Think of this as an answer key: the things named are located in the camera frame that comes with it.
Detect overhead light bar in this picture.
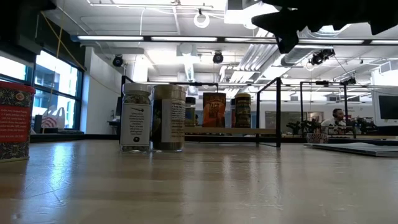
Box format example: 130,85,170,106
70,34,398,44

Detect small round tin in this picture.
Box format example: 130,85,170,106
305,133,329,144

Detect person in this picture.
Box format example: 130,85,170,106
322,108,349,135

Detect orange taco seasoning packet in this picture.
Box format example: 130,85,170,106
202,91,227,128

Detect white cable coil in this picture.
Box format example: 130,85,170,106
193,8,211,29

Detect yellow cable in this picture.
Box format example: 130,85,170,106
39,0,86,134

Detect black ceiling spotlight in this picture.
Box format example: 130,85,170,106
309,48,336,66

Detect white lid bagel seasoning jar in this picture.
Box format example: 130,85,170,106
119,82,152,154

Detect red spice tin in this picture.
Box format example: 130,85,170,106
0,80,37,163

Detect wooden shelf black metal frame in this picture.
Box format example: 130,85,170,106
119,75,282,148

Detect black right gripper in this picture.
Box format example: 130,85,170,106
251,0,373,54

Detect Yellowstone waterfall book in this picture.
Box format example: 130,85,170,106
303,141,398,158

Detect black lid spice jar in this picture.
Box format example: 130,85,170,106
185,96,197,128

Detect white ceiling pipes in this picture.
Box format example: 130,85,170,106
219,43,280,83

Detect dark computer monitor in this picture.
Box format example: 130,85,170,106
114,96,123,118
377,95,398,121

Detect ribbed silver air duct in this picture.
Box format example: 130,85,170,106
279,27,330,67

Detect white red shopping bag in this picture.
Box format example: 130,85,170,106
40,106,67,130

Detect yellow lid spice jar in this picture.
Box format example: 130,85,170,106
234,93,252,129

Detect black metal table frame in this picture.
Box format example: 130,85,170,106
29,133,398,144

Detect dark lid red spice jar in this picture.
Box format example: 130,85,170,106
229,98,236,128

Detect dark ceiling box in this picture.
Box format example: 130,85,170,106
226,0,264,12

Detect tan lid spice jar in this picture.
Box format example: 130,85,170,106
150,83,187,153

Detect background black metal frame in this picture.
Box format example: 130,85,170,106
299,80,349,139

